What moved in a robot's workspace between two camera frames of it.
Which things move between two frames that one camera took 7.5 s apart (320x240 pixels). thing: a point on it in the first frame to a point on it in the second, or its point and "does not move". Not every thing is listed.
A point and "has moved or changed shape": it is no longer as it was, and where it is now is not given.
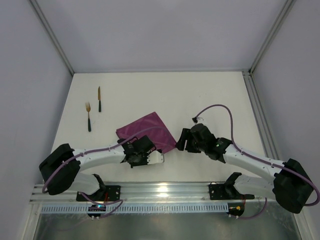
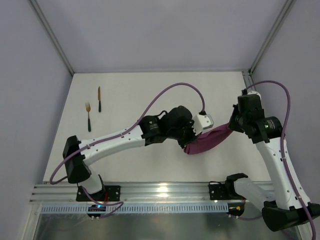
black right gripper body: [187, 139] to [233, 120]
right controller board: [236, 209] does not move
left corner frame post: [45, 23] does not move
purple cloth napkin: [151, 126] has moved or changed shape
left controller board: [96, 208] does not move
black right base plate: [226, 191] does not move
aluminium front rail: [166, 194] does not move
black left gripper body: [146, 144] to [187, 137]
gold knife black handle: [99, 99] does not move
